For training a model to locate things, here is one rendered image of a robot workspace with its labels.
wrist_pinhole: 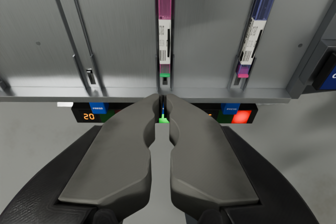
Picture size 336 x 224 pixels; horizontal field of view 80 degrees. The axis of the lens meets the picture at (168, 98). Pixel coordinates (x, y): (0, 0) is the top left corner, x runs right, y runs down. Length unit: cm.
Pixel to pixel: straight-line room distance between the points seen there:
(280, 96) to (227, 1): 17
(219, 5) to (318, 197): 121
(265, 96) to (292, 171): 94
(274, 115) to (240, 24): 93
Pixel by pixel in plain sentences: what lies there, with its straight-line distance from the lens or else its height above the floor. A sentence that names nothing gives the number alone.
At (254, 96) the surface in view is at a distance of 33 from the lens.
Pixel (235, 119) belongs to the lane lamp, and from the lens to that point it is 41.
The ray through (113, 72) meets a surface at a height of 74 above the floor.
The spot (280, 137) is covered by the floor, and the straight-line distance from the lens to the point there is 120.
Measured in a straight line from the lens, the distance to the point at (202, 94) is 31.
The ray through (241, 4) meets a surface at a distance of 27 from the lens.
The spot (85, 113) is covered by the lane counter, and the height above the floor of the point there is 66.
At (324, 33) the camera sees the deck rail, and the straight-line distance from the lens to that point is 32.
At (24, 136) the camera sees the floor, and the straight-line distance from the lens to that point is 127.
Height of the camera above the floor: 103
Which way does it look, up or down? 87 degrees down
